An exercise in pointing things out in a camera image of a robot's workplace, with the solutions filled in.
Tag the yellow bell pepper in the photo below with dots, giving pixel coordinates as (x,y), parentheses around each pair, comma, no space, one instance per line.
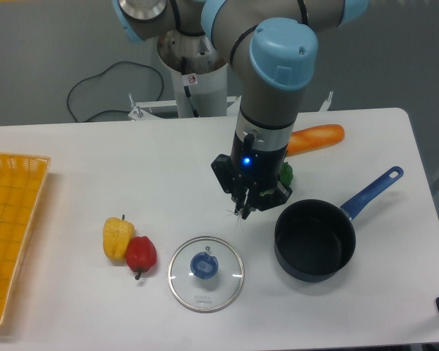
(116,236)

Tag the dark saucepan blue handle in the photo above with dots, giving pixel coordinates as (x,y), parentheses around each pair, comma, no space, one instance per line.
(314,239)

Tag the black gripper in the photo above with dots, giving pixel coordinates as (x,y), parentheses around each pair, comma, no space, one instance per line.
(248,166)

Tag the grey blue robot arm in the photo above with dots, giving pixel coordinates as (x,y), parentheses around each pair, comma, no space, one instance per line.
(271,46)

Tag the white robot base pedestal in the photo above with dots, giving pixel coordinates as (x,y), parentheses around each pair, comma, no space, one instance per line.
(201,84)

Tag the glass lid blue knob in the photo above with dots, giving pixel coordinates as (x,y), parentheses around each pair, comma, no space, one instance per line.
(206,274)

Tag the green bell pepper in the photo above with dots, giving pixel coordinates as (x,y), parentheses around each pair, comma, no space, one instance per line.
(286,174)

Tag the yellow woven basket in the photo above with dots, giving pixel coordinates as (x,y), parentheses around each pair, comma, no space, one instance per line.
(22,178)

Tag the orange baguette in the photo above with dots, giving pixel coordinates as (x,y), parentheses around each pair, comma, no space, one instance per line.
(315,138)

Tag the green onion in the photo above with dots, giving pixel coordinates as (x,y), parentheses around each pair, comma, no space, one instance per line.
(266,199)

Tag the red bell pepper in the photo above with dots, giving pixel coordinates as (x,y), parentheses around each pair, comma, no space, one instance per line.
(141,255)

